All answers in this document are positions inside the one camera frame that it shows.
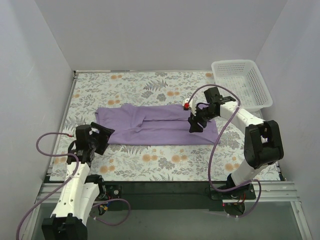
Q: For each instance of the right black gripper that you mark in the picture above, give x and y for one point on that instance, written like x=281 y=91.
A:
x=198 y=120

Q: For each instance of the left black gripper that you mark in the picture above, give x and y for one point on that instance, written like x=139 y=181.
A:
x=100 y=138

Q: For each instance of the purple t shirt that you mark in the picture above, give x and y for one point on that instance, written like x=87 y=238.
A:
x=153 y=126

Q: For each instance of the white plastic basket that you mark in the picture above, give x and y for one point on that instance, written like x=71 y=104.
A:
x=243 y=78

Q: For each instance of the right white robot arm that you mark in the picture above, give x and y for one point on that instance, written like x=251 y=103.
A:
x=262 y=138

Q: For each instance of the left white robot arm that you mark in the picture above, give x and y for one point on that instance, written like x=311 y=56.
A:
x=80 y=189

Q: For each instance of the floral patterned table mat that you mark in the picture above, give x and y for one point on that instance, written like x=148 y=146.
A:
x=152 y=163

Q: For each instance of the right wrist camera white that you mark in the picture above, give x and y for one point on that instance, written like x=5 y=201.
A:
x=189 y=105

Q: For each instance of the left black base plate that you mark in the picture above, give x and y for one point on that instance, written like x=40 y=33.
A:
x=111 y=191

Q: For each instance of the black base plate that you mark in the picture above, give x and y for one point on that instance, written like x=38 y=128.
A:
x=246 y=192
x=111 y=191

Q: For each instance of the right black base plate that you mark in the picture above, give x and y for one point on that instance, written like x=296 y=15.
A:
x=246 y=192

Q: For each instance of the aluminium frame rail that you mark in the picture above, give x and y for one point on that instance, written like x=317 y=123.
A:
x=271 y=191

